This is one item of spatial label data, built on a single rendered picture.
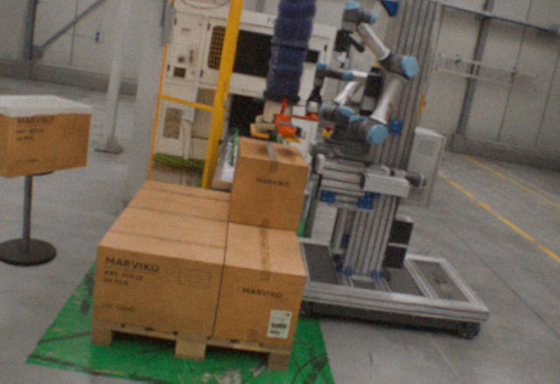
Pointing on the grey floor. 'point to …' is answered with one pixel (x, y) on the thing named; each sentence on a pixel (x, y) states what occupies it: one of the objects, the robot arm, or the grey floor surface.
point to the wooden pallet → (189, 342)
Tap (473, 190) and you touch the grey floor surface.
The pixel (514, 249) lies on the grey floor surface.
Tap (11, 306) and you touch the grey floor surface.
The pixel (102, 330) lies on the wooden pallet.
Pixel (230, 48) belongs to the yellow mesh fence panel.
